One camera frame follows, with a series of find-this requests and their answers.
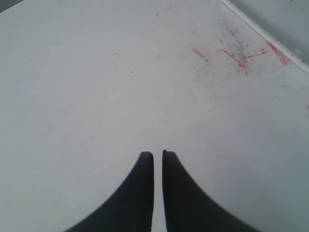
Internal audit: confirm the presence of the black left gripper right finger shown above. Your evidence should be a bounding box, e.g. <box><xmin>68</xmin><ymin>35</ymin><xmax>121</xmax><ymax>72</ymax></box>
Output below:
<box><xmin>162</xmin><ymin>150</ymin><xmax>257</xmax><ymax>232</ymax></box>

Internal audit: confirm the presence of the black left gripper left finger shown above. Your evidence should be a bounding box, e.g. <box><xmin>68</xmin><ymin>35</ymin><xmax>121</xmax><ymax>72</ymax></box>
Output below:
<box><xmin>67</xmin><ymin>152</ymin><xmax>154</xmax><ymax>232</ymax></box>

